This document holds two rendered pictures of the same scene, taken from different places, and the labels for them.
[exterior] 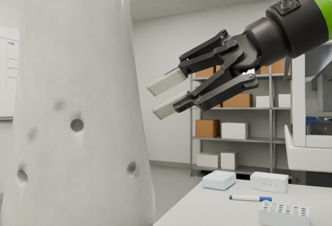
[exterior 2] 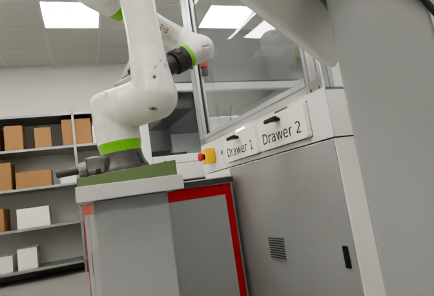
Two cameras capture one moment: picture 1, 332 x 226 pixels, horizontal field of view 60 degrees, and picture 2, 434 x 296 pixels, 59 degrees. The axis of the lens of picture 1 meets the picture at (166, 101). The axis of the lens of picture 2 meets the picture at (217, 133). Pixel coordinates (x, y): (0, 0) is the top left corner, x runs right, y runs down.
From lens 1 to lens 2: 1.01 m
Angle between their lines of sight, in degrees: 46
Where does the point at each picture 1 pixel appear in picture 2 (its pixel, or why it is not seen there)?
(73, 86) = (162, 56)
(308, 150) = not seen: hidden behind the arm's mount
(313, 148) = not seen: hidden behind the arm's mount
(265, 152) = (73, 239)
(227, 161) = (26, 259)
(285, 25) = (179, 58)
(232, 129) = (31, 215)
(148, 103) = not seen: outside the picture
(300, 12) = (183, 53)
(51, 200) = (165, 82)
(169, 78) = (126, 79)
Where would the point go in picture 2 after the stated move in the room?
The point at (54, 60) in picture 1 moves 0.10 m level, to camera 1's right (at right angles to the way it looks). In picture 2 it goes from (156, 49) to (184, 54)
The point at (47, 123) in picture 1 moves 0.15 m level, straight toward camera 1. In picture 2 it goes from (159, 64) to (208, 49)
